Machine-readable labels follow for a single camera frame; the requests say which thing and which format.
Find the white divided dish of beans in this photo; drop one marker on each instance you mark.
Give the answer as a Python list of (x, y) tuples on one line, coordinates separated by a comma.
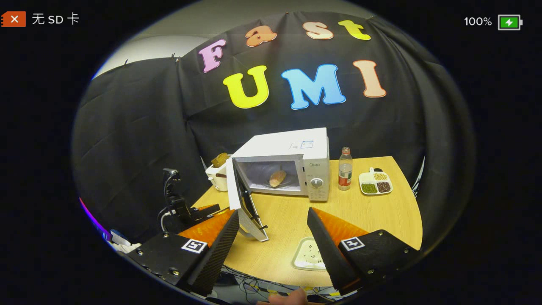
[(374, 182)]

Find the brown bread slice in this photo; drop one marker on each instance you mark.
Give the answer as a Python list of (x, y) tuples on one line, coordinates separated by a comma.
[(219, 160)]

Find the white and blue object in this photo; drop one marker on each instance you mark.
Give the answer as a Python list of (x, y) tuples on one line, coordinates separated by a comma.
[(123, 241)]

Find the clear bottle with red label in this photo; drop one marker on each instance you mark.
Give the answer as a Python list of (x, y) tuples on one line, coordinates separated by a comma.
[(345, 173)]

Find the glass microwave turntable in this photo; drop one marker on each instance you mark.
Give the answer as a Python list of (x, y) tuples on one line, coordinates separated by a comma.
[(292, 183)]

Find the white microwave oven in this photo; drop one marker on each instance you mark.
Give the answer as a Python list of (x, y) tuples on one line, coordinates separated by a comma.
[(283, 146)]

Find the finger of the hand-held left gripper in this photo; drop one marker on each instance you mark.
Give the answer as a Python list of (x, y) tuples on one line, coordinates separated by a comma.
[(207, 208)]

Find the white rectangular plate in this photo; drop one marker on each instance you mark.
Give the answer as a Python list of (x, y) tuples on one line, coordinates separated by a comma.
[(307, 254)]

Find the black backdrop cloth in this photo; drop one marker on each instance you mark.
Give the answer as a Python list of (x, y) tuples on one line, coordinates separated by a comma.
[(127, 148)]

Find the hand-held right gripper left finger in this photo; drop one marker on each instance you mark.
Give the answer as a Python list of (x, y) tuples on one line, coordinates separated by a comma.
[(214, 258)]

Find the crumb-coated bread roll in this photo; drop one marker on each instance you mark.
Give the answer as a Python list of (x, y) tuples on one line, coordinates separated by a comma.
[(277, 178)]

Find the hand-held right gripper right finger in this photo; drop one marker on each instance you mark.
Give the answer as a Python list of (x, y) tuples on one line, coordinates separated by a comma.
[(328, 254)]

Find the white toaster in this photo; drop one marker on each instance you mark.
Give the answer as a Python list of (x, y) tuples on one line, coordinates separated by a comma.
[(216, 178)]

